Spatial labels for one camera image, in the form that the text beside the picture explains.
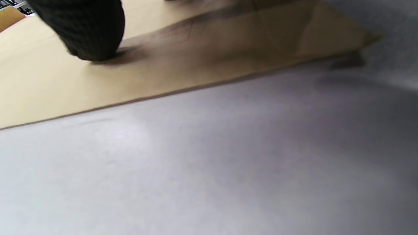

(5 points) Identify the person's right hand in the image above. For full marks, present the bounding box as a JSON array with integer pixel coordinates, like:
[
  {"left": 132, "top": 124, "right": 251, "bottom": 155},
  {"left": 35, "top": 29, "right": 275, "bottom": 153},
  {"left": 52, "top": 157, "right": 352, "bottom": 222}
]
[{"left": 26, "top": 0, "right": 125, "bottom": 62}]

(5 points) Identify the brown paper envelope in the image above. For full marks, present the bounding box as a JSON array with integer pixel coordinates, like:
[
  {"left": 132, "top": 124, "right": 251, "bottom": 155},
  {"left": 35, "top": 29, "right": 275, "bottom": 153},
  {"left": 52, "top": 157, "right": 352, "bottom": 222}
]
[{"left": 0, "top": 0, "right": 381, "bottom": 129}]

